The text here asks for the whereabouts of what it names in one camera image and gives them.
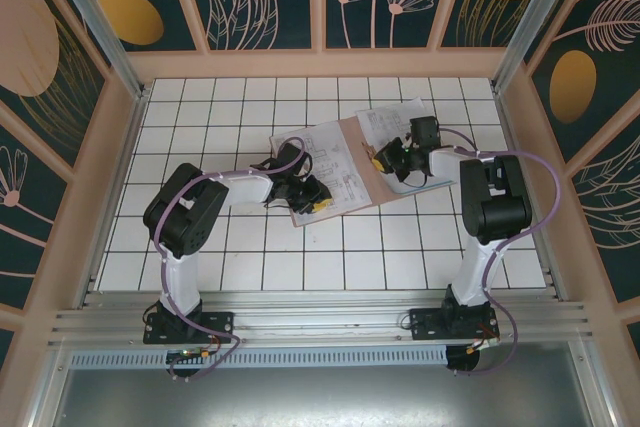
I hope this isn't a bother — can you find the small green circuit board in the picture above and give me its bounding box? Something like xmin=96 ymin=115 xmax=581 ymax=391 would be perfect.
xmin=167 ymin=346 xmax=212 ymax=364

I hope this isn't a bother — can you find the brown paper folder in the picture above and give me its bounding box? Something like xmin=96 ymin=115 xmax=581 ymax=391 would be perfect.
xmin=269 ymin=115 xmax=460 ymax=230

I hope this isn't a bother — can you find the aluminium frame post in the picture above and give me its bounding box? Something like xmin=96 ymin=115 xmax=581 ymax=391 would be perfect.
xmin=491 ymin=0 xmax=587 ymax=94
xmin=39 ymin=0 xmax=147 ymax=101

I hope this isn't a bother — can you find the yellow connector with wires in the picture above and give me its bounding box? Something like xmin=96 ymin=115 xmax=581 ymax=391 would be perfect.
xmin=464 ymin=334 xmax=502 ymax=356

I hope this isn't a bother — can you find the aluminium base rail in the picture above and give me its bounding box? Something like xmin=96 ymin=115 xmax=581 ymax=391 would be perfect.
xmin=48 ymin=288 xmax=594 ymax=349

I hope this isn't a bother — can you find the grey metal panel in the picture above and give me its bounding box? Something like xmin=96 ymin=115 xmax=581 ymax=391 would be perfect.
xmin=47 ymin=340 xmax=604 ymax=427

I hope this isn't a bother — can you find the slotted grey cable duct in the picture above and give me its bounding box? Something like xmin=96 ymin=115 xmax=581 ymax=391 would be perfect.
xmin=68 ymin=345 xmax=450 ymax=369

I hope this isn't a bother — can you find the printed white paper sheet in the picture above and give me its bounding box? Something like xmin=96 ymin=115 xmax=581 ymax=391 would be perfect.
xmin=269 ymin=121 xmax=375 ymax=227

